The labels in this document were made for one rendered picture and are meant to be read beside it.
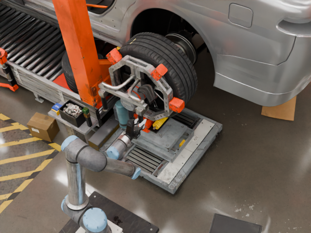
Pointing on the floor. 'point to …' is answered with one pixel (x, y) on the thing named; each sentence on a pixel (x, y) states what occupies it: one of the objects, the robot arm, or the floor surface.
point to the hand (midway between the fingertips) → (142, 118)
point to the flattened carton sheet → (281, 110)
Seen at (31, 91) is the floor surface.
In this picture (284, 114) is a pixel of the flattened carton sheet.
